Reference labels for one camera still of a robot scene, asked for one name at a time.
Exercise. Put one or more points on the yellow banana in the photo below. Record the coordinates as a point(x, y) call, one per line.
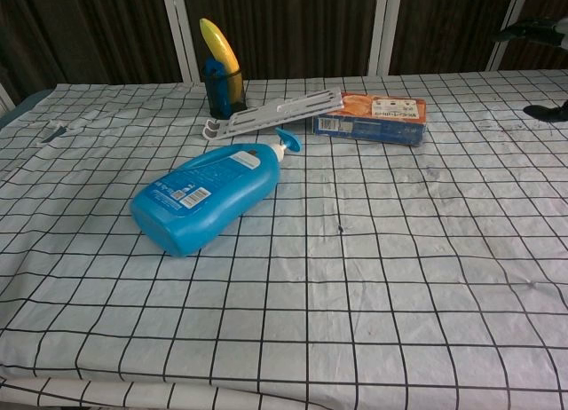
point(224, 55)

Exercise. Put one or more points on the blue tool in holder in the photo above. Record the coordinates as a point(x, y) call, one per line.
point(218, 88)

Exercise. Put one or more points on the white slotted plastic rack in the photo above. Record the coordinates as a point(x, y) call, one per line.
point(279, 112)

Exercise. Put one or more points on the white grid tablecloth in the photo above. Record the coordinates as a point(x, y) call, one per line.
point(284, 250)

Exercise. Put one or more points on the blue pump bottle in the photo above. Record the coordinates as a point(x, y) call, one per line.
point(208, 197)

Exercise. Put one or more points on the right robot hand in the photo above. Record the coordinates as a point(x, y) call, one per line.
point(528, 29)

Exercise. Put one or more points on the white partition frame post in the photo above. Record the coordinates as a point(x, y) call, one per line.
point(506, 28)
point(179, 30)
point(381, 28)

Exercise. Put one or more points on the dark blue cup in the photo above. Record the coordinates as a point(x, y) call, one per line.
point(224, 95)

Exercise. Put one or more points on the orange and blue box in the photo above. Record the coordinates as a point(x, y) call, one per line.
point(373, 119)

